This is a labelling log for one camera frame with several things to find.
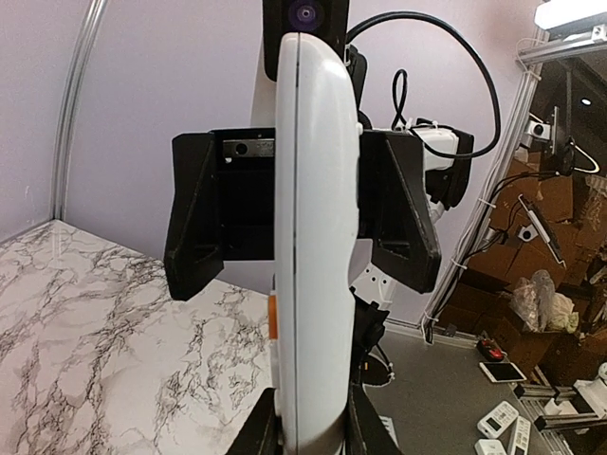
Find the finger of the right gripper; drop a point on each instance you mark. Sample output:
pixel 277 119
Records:
pixel 393 209
pixel 193 254

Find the aluminium frame post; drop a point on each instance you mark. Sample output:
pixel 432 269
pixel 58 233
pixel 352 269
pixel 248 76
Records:
pixel 69 106
pixel 492 183

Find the white phone on floor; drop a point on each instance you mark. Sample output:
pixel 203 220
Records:
pixel 502 372

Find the cardboard boxes pile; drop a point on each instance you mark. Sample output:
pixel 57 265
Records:
pixel 557 224

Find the left aluminium frame post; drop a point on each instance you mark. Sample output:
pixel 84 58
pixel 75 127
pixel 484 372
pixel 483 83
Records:
pixel 69 106

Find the right aluminium frame post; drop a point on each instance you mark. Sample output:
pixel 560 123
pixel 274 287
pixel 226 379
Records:
pixel 492 183

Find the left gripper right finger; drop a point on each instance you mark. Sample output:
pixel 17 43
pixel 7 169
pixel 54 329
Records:
pixel 365 434

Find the crumpled plastic bag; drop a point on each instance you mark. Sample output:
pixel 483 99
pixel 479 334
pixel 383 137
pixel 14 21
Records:
pixel 541 308

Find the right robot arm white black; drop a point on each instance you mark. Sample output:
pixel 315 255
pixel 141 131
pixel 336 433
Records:
pixel 246 166

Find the white remote control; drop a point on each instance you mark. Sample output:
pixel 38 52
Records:
pixel 316 228

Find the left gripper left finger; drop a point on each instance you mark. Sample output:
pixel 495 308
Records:
pixel 259 435

